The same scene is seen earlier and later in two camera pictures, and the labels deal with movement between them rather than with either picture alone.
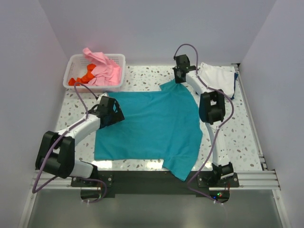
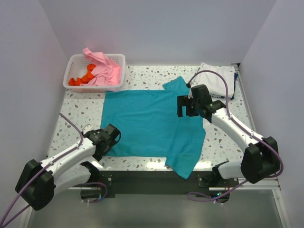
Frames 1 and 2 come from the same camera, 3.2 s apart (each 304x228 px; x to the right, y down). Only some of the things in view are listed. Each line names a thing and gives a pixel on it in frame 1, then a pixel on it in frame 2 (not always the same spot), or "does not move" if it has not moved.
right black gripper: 177,80 -> 182,100
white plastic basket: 77,67 does not move
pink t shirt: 107,72 does not move
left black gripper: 117,116 -> 99,155
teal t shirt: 162,125 does not move
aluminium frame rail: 264,180 does not move
